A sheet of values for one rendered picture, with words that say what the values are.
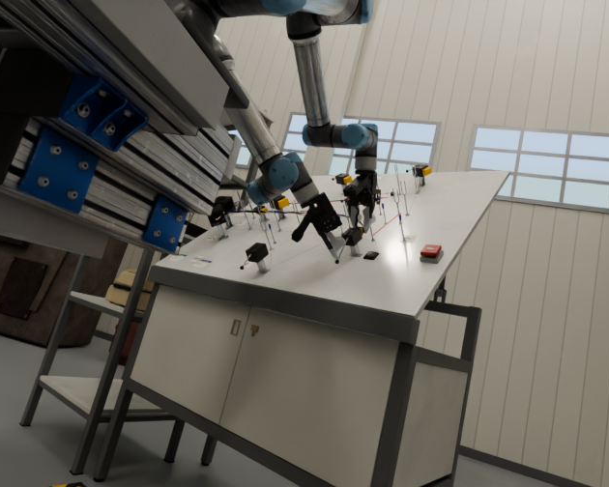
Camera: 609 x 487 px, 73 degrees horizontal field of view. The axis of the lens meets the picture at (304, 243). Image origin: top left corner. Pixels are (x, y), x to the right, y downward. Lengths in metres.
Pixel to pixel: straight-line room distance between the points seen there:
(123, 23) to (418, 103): 4.91
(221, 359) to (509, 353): 3.40
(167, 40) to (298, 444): 1.07
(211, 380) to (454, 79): 4.61
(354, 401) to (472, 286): 3.43
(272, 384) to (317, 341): 0.20
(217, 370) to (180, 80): 1.14
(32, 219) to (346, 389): 0.85
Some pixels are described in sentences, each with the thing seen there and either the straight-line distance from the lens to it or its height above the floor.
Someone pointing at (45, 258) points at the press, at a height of 0.79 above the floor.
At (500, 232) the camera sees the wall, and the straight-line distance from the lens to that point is 4.67.
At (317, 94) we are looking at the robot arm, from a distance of 1.31.
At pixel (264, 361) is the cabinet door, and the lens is 1.38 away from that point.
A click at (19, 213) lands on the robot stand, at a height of 0.83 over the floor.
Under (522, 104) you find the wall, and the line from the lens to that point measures 5.29.
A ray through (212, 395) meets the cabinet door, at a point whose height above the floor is 0.48.
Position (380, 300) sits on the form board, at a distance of 1.18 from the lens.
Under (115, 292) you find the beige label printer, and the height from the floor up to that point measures 0.71.
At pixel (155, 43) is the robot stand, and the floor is 1.02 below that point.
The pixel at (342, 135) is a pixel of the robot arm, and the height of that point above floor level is 1.36.
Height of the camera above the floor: 0.78
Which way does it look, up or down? 11 degrees up
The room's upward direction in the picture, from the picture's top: 14 degrees clockwise
